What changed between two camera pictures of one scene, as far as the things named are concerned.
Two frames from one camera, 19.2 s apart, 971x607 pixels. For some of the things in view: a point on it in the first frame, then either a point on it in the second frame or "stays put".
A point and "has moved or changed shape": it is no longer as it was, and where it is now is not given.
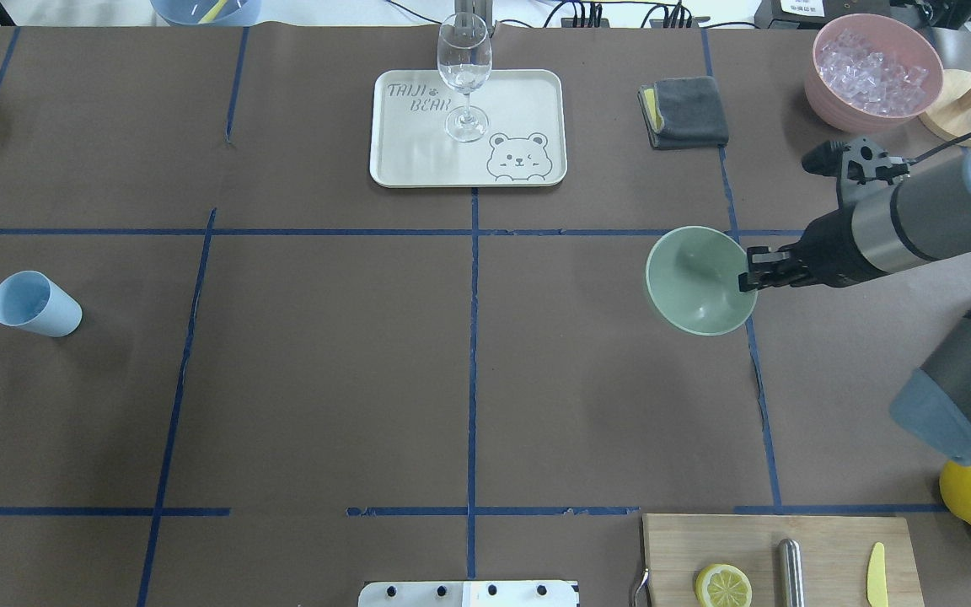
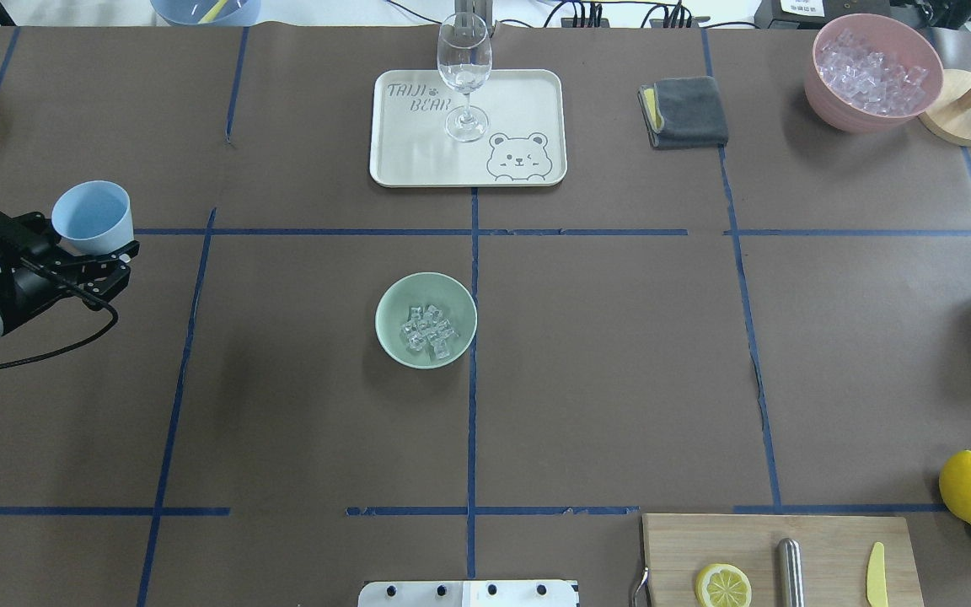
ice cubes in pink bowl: x=874 y=83 stays put
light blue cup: x=31 y=299 has moved or changed shape
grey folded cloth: x=683 y=113 stays put
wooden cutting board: x=836 y=556 stays put
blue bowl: x=206 y=13 stays put
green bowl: x=692 y=281 → x=421 y=290
